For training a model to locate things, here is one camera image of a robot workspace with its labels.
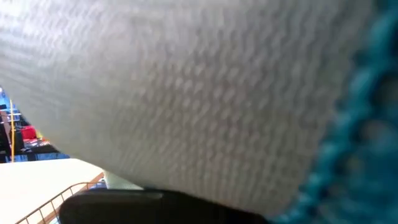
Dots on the yellow vertical pole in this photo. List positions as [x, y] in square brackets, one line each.
[12, 130]

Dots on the teal microfiber towel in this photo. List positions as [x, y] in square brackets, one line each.
[367, 155]

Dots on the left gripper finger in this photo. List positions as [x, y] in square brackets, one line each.
[140, 208]

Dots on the pale grey microfiber towel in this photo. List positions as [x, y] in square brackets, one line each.
[186, 93]

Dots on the red box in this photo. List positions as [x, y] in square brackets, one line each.
[28, 132]

